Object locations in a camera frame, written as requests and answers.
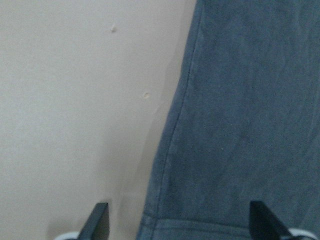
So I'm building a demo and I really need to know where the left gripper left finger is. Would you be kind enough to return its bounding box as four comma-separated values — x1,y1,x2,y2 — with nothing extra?
77,202,110,240

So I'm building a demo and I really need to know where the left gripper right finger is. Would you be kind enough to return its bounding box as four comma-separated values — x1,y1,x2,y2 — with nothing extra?
249,200,294,240

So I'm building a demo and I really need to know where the black graphic t-shirt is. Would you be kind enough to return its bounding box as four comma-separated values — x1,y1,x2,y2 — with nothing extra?
136,0,320,240

